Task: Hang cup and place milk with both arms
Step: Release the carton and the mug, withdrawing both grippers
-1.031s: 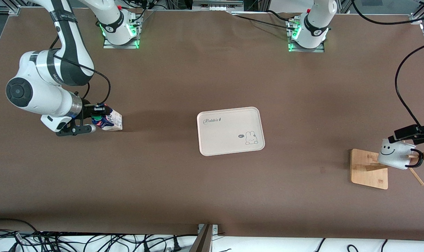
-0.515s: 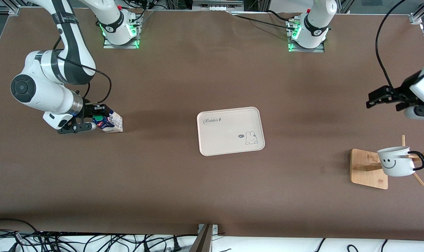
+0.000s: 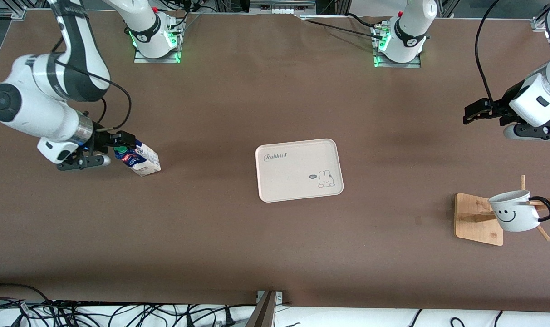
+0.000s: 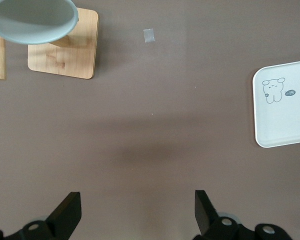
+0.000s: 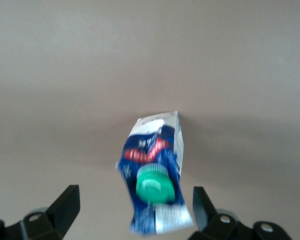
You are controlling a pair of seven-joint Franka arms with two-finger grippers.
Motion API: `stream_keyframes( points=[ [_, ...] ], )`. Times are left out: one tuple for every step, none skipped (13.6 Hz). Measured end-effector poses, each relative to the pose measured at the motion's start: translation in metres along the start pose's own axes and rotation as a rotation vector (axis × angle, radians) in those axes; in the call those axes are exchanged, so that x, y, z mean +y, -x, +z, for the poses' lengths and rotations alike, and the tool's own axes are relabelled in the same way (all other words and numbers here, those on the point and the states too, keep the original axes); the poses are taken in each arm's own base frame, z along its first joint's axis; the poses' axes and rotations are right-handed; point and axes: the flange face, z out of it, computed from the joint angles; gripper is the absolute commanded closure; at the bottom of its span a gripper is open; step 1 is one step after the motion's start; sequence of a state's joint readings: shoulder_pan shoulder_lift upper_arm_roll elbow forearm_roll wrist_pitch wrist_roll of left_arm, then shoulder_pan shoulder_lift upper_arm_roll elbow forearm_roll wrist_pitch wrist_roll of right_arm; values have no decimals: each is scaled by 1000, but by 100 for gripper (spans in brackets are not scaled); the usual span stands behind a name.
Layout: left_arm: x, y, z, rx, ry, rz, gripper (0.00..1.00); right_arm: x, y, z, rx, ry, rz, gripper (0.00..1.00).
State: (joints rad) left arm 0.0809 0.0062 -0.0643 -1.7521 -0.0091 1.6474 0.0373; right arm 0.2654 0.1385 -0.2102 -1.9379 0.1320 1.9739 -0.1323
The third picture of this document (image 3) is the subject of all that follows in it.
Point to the wooden cup rack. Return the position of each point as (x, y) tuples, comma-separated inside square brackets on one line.
[(472, 222)]

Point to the beige rabbit print tray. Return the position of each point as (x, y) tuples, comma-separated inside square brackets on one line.
[(300, 175)]

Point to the white smiley face mug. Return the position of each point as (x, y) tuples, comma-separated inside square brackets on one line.
[(513, 213)]

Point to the grey box with ports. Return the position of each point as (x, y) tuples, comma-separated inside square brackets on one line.
[(282, 6)]

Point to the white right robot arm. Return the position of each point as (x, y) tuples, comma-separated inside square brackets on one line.
[(39, 109)]

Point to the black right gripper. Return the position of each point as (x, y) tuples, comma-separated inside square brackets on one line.
[(100, 138)]

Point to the brown table cover sheet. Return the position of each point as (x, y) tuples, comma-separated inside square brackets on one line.
[(166, 227)]

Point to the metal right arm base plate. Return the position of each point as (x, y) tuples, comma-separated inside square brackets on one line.
[(141, 58)]

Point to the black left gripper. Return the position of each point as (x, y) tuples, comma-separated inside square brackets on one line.
[(498, 107)]

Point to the metal table corner bracket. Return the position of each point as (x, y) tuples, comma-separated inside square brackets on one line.
[(536, 23)]

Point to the aluminium profile beam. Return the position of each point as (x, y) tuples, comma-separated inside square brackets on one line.
[(263, 313)]

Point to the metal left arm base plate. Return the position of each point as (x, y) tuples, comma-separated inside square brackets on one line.
[(415, 63)]

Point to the blue white milk carton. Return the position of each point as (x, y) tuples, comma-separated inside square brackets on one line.
[(143, 160)]

